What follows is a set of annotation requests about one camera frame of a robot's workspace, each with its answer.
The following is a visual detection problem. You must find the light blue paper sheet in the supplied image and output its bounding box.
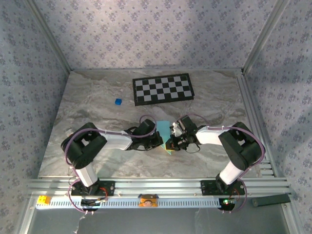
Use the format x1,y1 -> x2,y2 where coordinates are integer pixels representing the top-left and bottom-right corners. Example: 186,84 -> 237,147
156,120 -> 176,156

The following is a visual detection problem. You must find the white slotted cable duct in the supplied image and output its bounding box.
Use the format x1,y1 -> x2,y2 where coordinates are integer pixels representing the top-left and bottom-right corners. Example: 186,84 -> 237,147
36,196 -> 221,209

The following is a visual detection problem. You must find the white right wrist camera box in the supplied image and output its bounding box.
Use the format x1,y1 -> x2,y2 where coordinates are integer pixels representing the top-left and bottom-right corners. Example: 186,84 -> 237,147
171,121 -> 182,137

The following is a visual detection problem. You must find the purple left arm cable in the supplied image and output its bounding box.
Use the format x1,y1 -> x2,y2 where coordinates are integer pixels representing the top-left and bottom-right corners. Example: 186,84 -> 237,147
63,114 -> 158,215

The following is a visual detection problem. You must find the long aluminium base rail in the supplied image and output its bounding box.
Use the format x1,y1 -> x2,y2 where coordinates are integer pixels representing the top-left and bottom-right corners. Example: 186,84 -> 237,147
26,177 -> 292,197

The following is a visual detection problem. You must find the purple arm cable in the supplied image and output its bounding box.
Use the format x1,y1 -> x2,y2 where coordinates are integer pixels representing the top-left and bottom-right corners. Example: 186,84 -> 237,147
63,114 -> 158,215
176,114 -> 266,215

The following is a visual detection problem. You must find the aluminium frame post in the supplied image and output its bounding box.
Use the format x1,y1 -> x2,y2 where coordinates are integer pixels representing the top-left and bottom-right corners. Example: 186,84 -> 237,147
242,0 -> 292,74
24,0 -> 74,73

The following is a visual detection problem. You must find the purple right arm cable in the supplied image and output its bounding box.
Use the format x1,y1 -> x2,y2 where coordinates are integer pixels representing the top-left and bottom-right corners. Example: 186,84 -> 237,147
176,114 -> 266,215

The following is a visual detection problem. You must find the yellow toy brick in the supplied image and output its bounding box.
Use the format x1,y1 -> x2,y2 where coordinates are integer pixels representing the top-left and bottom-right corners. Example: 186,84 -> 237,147
37,195 -> 52,205

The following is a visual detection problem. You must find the small circuit board with wires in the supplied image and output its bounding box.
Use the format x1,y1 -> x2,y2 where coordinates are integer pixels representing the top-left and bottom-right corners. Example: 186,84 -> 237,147
80,197 -> 109,209
218,197 -> 237,211

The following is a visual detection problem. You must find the black and white checkerboard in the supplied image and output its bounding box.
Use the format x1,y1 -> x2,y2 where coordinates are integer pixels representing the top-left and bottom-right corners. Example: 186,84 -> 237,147
132,73 -> 195,107

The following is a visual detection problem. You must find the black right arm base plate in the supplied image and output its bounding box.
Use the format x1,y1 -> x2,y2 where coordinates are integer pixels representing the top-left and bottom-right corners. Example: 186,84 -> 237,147
200,179 -> 246,196

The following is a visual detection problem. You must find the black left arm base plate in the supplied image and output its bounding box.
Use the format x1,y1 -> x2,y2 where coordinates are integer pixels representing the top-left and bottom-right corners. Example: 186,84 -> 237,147
70,180 -> 116,196

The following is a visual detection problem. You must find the aluminium side rail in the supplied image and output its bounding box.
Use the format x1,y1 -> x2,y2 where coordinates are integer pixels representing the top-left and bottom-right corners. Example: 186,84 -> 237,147
235,69 -> 281,178

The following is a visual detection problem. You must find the flat black bar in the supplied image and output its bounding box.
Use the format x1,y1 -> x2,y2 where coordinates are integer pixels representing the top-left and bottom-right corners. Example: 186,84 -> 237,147
252,194 -> 292,208

